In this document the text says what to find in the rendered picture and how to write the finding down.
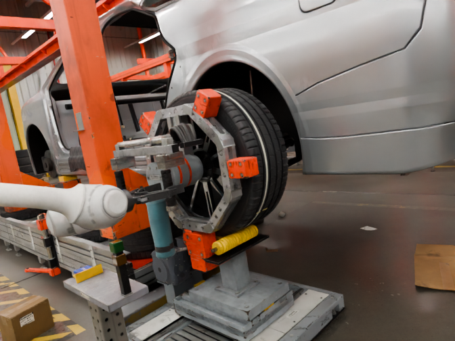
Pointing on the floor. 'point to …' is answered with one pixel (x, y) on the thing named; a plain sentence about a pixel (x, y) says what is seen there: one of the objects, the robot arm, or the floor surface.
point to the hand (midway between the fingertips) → (168, 187)
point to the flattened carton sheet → (435, 266)
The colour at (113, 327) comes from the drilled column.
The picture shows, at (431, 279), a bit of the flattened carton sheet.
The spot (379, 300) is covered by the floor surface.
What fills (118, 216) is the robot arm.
